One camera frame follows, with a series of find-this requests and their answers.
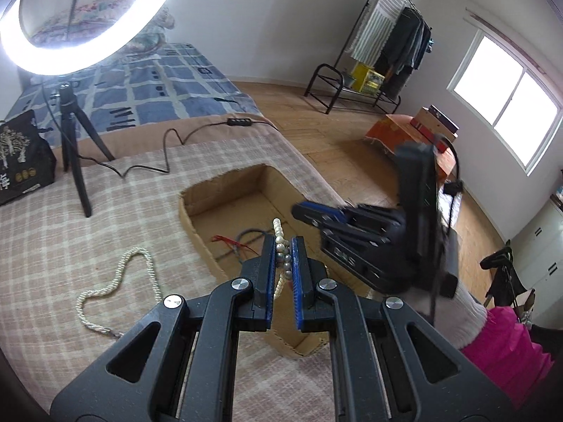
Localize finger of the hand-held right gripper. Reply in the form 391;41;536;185
320;211;384;247
291;201;353;229

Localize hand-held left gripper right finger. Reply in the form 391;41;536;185
290;236;515;422

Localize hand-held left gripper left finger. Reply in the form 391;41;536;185
50;234;279;422

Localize thin pearl bead necklace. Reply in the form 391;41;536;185
272;218;293;302

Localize cardboard box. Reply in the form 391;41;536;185
178;164;353;357

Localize person's right forearm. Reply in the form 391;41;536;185
422;273;555;409

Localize orange cloth covered table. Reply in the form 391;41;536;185
364;114;458;181

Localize black folding chair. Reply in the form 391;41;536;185
479;239;535;317

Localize beige box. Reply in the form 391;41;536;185
413;106;458;137

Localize dark flat box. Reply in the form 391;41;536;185
429;104;460;133

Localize black clothes rack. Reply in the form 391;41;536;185
304;0;434;115

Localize white cabinet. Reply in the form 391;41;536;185
510;193;563;300

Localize yellow box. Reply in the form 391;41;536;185
350;62;385;95

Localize window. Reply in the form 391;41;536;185
446;6;563;177

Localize dark hanging clothes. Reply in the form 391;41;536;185
378;6;434;97

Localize blue patterned bed sheet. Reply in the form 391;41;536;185
4;43;260;148

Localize striped hanging cloth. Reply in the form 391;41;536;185
350;0;407;60

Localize black tripod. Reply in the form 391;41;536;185
42;81;116;218

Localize black snack bag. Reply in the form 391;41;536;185
0;110;57;206

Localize folded floral quilt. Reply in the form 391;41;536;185
33;0;174;49

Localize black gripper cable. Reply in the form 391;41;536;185
429;134;466;321

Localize black ring light cable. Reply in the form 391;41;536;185
44;77;254;177

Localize thick twisted pearl necklace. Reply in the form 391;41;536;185
76;247;165;340

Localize white ring light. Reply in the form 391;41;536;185
0;0;185;78

